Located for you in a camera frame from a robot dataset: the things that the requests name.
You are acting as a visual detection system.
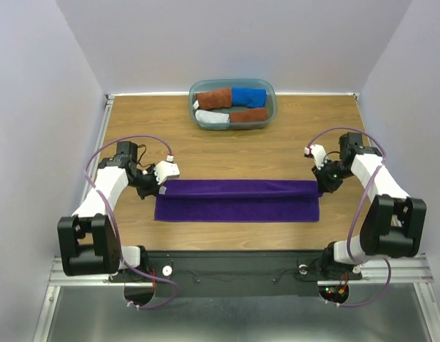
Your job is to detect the white rolled towel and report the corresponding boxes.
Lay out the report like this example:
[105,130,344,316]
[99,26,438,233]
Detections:
[195,110,230,124]

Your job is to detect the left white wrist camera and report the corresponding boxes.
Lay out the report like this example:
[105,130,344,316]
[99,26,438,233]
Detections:
[154,155,180,185]

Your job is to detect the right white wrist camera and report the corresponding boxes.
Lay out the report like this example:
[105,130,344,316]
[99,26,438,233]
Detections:
[304,144,327,170]

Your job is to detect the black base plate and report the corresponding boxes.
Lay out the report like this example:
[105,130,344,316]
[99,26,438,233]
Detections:
[102,248,361,305]

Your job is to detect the purple towel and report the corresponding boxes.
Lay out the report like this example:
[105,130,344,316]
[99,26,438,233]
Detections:
[154,180,322,223]

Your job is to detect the aluminium frame rail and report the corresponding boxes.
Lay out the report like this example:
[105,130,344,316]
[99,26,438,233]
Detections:
[48,95,431,341]

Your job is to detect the upper brown rolled towel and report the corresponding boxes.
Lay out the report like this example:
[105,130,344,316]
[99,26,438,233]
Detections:
[193,88,232,110]

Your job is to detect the lower brown rolled towel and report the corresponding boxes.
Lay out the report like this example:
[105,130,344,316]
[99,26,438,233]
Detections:
[230,108,269,123]

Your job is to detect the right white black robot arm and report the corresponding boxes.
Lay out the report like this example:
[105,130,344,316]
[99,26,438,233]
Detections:
[304,129,426,278]

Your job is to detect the brown rolled towel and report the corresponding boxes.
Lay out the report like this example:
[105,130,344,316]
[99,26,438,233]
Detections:
[193,88,232,110]
[230,108,269,123]

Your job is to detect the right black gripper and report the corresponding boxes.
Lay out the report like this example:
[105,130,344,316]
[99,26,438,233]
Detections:
[312,157,354,194]

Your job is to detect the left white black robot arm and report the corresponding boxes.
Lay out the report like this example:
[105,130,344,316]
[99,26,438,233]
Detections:
[57,141,180,276]

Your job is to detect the teal plastic bin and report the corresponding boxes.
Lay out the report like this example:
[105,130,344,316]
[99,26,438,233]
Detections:
[188,78,277,130]

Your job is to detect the blue rolled towel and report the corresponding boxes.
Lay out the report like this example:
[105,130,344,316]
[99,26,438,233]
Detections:
[231,87,267,108]

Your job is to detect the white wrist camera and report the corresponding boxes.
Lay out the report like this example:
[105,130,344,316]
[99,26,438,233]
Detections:
[304,144,327,170]
[154,155,180,185]

